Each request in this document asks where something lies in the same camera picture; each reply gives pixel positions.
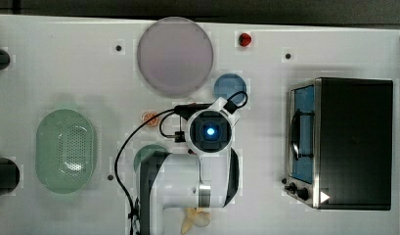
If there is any white gripper with camera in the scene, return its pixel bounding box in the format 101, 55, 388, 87
186, 97, 240, 155

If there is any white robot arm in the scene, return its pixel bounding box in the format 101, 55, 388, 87
137, 97, 240, 235

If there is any green oval strainer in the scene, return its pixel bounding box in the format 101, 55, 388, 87
35, 109, 96, 194

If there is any blue bowl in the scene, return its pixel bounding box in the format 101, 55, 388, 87
213, 73, 246, 100

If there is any green cup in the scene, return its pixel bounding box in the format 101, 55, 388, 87
133, 144, 170, 171

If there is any orange slice toy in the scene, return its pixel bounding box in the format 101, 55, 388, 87
142, 111, 158, 127

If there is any round lilac plate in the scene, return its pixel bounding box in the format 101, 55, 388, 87
137, 17, 214, 98

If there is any yellow banana peel toy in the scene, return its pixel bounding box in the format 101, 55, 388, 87
180, 208, 211, 235

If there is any red strawberry toy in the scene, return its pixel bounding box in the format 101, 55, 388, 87
239, 33, 252, 47

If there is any black toaster oven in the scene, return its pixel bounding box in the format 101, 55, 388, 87
282, 77, 393, 211

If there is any black cable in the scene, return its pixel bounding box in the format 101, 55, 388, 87
113, 91, 249, 235

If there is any black cylinder post lower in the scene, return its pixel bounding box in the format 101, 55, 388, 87
0, 158, 21, 196

